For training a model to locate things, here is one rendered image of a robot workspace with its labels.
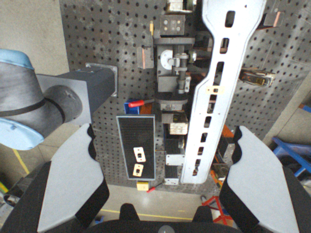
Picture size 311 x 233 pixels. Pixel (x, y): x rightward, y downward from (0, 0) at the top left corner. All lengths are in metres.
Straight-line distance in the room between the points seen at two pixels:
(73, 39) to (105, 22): 0.23
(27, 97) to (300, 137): 3.14
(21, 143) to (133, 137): 0.32
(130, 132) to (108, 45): 0.59
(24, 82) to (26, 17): 1.74
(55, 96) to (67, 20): 0.58
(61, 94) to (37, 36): 1.57
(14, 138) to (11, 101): 0.10
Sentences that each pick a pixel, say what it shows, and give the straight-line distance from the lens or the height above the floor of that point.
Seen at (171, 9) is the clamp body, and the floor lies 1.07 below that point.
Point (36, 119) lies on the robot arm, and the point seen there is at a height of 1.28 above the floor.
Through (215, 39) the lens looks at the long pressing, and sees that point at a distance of 0.58.
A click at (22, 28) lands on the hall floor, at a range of 2.19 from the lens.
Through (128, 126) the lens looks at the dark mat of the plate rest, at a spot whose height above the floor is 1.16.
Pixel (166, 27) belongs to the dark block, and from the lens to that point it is 0.43.
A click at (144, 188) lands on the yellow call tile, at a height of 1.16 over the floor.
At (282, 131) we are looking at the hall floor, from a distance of 2.71.
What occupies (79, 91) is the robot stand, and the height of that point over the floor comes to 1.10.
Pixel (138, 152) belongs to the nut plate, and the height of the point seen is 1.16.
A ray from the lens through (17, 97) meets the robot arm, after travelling 0.43.
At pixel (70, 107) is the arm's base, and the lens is 0.54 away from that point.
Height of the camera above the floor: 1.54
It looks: 61 degrees down
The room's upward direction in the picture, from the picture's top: 176 degrees counter-clockwise
